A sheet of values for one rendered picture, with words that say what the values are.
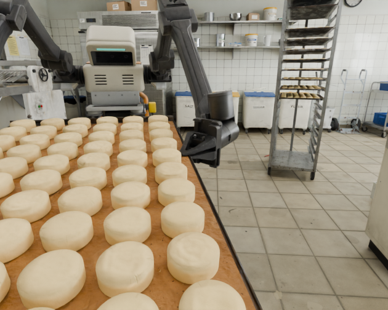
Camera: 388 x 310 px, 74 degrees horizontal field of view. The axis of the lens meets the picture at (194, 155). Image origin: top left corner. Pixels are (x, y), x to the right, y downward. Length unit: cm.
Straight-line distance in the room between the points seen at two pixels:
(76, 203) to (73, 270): 10
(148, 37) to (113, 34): 335
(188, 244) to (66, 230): 12
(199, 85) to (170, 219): 49
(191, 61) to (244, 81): 470
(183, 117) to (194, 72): 412
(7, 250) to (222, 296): 20
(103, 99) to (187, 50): 64
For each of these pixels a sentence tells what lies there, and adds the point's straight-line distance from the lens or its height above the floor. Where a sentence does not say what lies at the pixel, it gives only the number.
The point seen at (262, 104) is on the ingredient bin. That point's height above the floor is 55.
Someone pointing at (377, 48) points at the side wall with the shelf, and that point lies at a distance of 623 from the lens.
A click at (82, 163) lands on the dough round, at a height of 99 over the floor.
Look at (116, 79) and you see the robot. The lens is 131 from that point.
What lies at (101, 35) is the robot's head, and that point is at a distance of 129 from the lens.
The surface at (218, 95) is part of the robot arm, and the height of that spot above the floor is 107.
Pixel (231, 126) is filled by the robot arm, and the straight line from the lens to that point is 61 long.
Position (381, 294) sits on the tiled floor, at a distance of 183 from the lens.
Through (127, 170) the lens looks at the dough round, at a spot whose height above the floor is 98.
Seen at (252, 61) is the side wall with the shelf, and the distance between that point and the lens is 546.
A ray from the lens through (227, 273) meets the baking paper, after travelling 27.
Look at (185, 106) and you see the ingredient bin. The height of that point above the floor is 52.
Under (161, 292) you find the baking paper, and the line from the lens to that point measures 25.
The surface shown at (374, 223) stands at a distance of 203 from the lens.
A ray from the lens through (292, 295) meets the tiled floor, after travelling 162.
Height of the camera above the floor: 112
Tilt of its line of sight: 18 degrees down
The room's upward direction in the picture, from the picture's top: straight up
